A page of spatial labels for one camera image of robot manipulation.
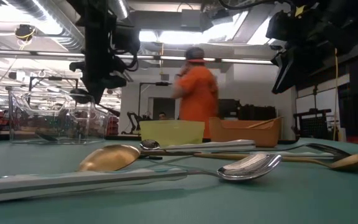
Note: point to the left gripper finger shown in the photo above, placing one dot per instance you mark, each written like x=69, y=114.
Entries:
x=94, y=91

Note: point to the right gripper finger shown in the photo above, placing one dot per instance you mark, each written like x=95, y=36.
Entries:
x=283, y=73

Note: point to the gold spoon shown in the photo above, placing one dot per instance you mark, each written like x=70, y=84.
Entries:
x=356, y=160
x=110, y=157
x=266, y=122

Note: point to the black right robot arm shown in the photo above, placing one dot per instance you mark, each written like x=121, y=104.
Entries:
x=353, y=18

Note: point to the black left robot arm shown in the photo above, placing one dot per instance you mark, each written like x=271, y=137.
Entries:
x=95, y=31

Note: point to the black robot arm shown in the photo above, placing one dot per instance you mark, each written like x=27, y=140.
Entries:
x=131, y=123

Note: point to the red tool cabinet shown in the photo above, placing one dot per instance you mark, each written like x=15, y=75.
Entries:
x=113, y=126

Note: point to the long ceiling light strip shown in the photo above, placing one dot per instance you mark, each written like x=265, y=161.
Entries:
x=244, y=61

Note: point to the black equipment case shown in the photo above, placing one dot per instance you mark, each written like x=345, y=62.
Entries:
x=256, y=112

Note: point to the person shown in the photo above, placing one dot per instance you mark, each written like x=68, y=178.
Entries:
x=162, y=116
x=197, y=93

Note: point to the orange plastic bin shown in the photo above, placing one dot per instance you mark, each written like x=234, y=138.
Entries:
x=238, y=137

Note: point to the clear plastic bin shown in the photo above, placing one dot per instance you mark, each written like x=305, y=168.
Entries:
x=20, y=124

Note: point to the yellow plastic bin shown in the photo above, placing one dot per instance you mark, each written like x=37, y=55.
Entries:
x=172, y=133

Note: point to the grey ceiling box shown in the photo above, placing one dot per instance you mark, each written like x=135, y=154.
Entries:
x=190, y=18

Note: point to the green table mat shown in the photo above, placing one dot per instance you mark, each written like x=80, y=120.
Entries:
x=306, y=199

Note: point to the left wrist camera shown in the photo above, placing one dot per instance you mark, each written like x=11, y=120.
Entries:
x=126, y=39

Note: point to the corrugated silver duct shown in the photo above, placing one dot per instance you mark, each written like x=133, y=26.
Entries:
x=57, y=25

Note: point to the shiny silver duct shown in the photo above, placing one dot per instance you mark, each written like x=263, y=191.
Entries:
x=123, y=7

